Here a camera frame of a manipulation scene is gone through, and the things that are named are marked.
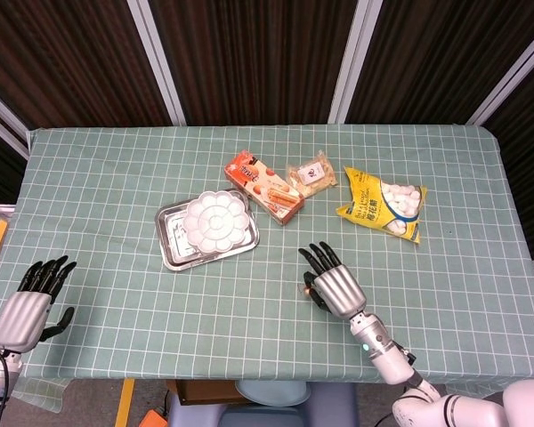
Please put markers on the white flower-shaped palette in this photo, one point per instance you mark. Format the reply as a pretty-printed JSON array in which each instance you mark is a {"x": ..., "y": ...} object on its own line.
[{"x": 213, "y": 222}]

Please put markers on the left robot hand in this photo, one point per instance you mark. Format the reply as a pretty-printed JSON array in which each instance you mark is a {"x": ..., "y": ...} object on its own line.
[{"x": 22, "y": 320}]

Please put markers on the green checkered tablecloth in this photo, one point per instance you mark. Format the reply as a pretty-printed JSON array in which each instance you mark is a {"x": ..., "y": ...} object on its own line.
[{"x": 204, "y": 320}]

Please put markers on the yellow marshmallow bag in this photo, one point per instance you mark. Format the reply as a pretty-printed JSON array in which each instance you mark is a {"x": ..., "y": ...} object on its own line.
[{"x": 382, "y": 204}]

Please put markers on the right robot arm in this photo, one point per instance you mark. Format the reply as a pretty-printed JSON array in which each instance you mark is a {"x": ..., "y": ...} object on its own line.
[{"x": 405, "y": 369}]

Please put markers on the brown cardboard box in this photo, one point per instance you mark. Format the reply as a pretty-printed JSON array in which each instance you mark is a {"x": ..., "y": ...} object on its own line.
[{"x": 204, "y": 391}]

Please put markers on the orange biscuit box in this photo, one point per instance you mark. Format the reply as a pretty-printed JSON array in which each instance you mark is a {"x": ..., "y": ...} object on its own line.
[{"x": 267, "y": 189}]

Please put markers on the light blue robot base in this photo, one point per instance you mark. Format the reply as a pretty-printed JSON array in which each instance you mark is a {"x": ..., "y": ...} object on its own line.
[{"x": 271, "y": 405}]

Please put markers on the silver metal tray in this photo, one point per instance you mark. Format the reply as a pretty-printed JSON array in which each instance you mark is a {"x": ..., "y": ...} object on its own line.
[{"x": 175, "y": 249}]

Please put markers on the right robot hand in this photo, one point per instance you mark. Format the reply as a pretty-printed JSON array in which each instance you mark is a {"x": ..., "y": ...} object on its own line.
[{"x": 338, "y": 284}]

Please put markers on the clear snack packet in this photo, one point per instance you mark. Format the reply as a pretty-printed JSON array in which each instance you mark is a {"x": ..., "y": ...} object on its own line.
[{"x": 311, "y": 175}]

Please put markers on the orange object on floor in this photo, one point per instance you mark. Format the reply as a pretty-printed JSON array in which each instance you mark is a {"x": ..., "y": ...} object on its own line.
[{"x": 153, "y": 419}]

